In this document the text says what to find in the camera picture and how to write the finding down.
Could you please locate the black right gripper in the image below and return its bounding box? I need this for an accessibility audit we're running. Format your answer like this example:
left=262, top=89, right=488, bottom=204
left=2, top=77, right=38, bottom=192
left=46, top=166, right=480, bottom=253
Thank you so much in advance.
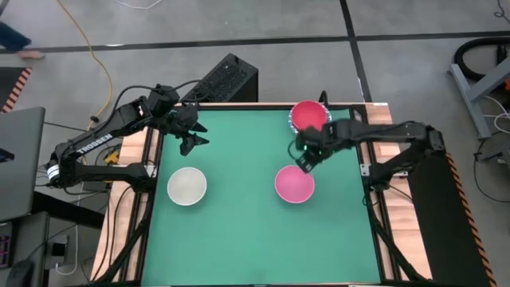
left=293, top=120, right=343, bottom=174

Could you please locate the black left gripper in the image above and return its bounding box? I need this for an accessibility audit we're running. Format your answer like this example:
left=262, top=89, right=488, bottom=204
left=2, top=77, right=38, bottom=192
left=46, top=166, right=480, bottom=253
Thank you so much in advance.
left=169, top=104, right=211, bottom=157

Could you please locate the pink plastic bowl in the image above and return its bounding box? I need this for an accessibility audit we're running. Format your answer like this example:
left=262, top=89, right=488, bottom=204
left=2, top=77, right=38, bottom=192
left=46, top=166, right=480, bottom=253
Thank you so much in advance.
left=274, top=164, right=316, bottom=205

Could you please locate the blue patterned paper bowl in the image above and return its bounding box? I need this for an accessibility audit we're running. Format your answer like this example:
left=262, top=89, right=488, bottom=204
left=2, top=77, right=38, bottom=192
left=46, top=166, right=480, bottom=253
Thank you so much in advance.
left=288, top=102, right=333, bottom=136

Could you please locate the red plastic bowl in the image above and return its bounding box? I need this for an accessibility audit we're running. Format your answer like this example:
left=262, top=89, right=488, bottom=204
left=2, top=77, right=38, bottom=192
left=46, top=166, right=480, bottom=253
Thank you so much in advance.
left=291, top=100, right=329, bottom=132

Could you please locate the white plastic bowl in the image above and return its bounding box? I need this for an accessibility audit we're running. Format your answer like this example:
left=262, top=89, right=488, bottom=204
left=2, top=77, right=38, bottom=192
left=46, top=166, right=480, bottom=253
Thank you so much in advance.
left=167, top=166, right=208, bottom=207

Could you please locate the black computer tower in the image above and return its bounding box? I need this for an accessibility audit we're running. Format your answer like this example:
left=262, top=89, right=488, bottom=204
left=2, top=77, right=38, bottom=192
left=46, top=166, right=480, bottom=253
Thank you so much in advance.
left=178, top=52, right=260, bottom=104

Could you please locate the yellow connector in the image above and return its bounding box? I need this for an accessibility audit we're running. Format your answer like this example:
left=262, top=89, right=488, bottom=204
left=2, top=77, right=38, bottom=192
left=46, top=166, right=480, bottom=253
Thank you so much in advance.
left=104, top=147, right=122, bottom=165

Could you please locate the green table mat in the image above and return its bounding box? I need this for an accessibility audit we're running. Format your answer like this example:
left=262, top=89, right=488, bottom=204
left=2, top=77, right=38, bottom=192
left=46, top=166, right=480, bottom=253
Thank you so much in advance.
left=142, top=107, right=383, bottom=286

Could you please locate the black floor beam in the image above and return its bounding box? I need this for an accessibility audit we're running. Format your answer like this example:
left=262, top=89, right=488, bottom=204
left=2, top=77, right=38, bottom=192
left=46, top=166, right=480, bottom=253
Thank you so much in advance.
left=33, top=191, right=105, bottom=230

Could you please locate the black ramp with hazard stripes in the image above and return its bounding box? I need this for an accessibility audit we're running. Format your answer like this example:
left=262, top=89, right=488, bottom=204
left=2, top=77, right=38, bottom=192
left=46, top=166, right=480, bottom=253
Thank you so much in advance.
left=400, top=152, right=498, bottom=287

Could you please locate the grey metal stand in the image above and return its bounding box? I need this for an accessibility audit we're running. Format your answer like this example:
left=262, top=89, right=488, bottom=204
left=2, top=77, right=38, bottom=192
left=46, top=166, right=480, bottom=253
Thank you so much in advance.
left=448, top=55, right=510, bottom=140

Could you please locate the grey laptop lid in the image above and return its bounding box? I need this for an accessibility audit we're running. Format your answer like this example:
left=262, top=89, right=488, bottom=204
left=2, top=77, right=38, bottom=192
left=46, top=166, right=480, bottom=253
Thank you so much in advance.
left=0, top=106, right=46, bottom=223

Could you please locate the grey power adapter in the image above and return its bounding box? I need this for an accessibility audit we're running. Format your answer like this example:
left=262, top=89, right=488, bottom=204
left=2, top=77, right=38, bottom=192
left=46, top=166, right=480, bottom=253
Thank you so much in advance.
left=49, top=234, right=69, bottom=264

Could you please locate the person's foot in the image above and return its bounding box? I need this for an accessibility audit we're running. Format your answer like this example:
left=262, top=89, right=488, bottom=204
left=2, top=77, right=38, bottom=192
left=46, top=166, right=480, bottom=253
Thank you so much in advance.
left=16, top=49, right=46, bottom=61

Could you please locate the black mat with hazard stripes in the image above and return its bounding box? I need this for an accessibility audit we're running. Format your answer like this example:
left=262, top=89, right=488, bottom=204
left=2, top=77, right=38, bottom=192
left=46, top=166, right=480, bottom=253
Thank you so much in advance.
left=0, top=66, right=33, bottom=115

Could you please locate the grey desk cabinet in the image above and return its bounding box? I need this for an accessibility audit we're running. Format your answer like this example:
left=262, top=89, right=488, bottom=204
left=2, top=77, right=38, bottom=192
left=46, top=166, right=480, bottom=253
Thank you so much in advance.
left=0, top=210, right=51, bottom=287

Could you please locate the person's leg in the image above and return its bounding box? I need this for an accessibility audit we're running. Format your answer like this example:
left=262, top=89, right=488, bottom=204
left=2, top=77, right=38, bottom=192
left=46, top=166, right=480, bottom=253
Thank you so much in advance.
left=0, top=22, right=33, bottom=53

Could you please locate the yellow floor cable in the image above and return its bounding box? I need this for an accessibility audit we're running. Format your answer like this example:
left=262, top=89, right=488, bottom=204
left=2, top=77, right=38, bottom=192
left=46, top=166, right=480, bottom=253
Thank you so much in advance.
left=55, top=0, right=114, bottom=132

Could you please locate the black thin floor cable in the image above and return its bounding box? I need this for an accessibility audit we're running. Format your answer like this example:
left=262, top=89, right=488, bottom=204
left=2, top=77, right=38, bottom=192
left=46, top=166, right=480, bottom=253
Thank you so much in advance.
left=43, top=120, right=89, bottom=133

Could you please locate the white floor cable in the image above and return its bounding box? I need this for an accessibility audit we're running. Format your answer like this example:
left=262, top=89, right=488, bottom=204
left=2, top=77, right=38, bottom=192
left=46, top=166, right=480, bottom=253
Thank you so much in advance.
left=113, top=0, right=164, bottom=10

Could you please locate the black cable with connector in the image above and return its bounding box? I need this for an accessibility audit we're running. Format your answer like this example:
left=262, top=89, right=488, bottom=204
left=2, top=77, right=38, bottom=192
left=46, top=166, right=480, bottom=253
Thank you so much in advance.
left=473, top=139, right=510, bottom=204

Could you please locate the white cable bundle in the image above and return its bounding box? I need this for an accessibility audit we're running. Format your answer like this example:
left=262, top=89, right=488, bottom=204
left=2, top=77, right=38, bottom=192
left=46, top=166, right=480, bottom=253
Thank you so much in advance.
left=482, top=94, right=510, bottom=136

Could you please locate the black flexible hose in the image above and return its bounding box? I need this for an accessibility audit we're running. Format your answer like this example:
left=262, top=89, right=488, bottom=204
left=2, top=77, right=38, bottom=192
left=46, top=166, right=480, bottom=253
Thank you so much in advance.
left=453, top=36, right=510, bottom=83

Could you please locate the black looped cable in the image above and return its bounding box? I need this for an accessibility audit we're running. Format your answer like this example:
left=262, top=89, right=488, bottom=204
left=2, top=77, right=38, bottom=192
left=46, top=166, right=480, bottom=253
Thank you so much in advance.
left=493, top=0, right=510, bottom=20

